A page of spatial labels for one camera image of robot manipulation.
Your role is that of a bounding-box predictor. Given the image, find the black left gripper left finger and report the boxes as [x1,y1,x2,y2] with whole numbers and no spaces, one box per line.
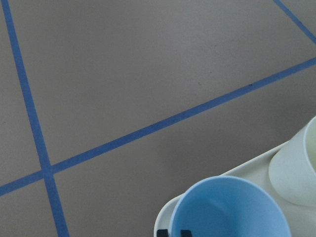
[157,229,169,237]

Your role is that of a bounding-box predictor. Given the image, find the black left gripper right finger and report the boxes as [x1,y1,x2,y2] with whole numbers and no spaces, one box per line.
[180,230,192,237]

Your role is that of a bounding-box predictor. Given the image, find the pale cream plastic cup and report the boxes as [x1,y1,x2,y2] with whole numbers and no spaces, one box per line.
[268,118,316,207]

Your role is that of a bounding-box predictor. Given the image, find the medium blue plastic cup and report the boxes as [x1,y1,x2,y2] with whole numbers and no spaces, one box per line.
[168,176,291,237]

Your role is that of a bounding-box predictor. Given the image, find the cream serving tray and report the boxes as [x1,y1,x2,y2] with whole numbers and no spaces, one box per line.
[154,142,316,237]

